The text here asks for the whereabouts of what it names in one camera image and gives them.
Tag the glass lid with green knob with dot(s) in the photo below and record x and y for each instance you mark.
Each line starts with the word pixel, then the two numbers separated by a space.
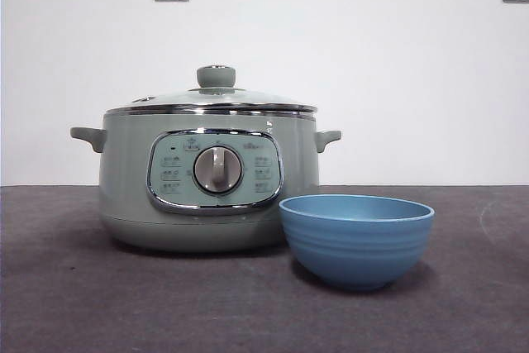
pixel 215 76

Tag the pale green electric steamer pot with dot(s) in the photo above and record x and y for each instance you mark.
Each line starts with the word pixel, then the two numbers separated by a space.
pixel 124 187

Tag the blue ribbed bowl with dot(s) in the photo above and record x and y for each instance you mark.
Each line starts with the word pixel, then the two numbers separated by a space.
pixel 359 249

